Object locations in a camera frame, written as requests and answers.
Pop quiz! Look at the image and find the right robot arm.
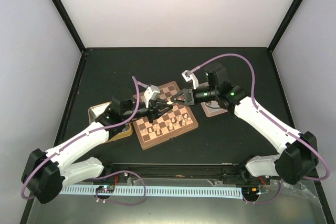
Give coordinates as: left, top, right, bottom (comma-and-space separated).
171, 63, 318, 185

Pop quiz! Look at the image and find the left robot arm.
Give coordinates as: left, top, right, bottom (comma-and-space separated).
21, 86, 173, 204

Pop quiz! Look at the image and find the wooden chess board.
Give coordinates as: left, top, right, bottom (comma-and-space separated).
124, 81, 199, 151

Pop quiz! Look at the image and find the left circuit board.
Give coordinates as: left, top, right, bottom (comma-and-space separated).
96, 185, 115, 193

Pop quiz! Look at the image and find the circuit board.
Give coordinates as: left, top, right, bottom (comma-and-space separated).
96, 185, 115, 193
241, 185, 270, 196

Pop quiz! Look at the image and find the right circuit board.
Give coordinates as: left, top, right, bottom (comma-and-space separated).
241, 185, 270, 196

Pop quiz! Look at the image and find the silver pink tin tray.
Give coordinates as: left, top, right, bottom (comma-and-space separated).
201, 101, 228, 118

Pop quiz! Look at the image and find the gold tin tray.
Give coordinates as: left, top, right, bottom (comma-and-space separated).
88, 102, 133, 143

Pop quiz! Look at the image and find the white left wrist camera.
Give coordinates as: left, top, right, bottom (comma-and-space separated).
143, 85, 160, 108

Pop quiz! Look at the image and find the white slotted cable duct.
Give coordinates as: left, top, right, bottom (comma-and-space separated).
60, 185, 243, 199

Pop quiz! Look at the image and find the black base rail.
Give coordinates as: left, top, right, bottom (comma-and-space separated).
100, 163, 269, 185

